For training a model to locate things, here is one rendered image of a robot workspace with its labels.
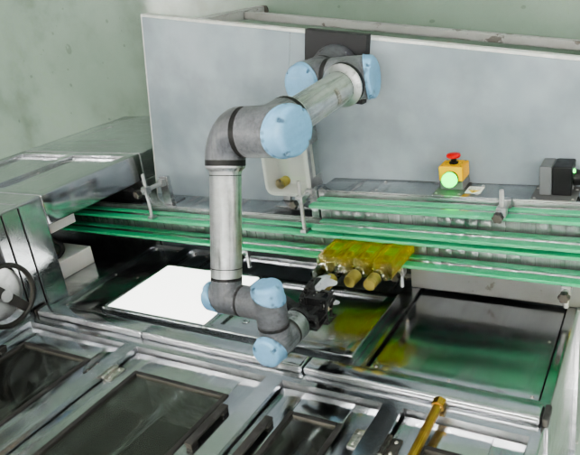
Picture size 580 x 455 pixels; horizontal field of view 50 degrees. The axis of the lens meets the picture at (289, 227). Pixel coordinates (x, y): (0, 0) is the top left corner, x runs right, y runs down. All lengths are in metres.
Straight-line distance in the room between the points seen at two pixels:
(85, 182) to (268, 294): 1.16
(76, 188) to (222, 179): 1.01
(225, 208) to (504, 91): 0.84
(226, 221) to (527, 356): 0.81
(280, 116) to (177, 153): 1.15
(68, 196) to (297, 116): 1.18
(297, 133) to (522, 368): 0.78
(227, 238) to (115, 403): 0.56
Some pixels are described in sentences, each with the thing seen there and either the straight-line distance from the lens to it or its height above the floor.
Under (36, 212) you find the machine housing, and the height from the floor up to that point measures 1.27.
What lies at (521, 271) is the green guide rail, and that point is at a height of 0.92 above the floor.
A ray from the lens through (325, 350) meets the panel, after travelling 1.65.
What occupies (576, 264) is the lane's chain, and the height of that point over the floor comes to 0.88.
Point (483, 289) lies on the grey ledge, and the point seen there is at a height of 0.88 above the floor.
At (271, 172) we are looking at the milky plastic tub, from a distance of 2.12.
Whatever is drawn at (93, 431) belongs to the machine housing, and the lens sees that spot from 1.67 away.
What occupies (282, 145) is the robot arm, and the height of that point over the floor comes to 1.42.
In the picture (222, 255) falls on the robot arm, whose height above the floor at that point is 1.48.
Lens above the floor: 2.51
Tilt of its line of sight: 52 degrees down
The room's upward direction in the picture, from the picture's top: 128 degrees counter-clockwise
